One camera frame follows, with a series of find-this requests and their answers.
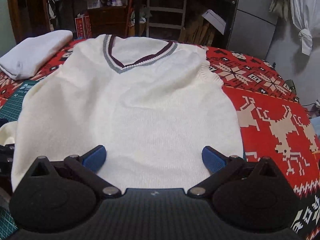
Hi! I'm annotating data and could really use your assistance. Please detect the cream knit sweater vest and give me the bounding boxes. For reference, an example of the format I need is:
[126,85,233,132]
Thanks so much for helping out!
[11,35,244,190]

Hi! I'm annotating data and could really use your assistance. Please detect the green cutting mat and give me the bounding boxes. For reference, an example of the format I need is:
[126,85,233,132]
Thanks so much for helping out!
[1,80,37,239]

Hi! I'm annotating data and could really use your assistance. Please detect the red patterned tablecloth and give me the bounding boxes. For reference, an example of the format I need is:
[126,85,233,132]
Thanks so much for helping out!
[9,51,319,239]

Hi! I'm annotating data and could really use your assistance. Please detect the folded white cloth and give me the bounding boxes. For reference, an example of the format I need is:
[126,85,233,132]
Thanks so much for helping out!
[1,30,73,80]

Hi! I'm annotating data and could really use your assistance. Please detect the red boxes on floor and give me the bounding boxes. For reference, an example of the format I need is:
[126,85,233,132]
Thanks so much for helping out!
[75,14,92,39]

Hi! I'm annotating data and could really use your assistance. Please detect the grey refrigerator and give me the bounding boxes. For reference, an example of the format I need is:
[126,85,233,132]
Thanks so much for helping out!
[227,0,278,60]

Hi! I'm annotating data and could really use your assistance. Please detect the dark wooden shelf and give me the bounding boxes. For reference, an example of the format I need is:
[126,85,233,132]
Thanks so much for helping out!
[53,0,236,48]

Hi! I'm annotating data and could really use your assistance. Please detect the white knotted curtain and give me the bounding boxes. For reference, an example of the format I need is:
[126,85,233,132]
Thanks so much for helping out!
[290,0,319,56]

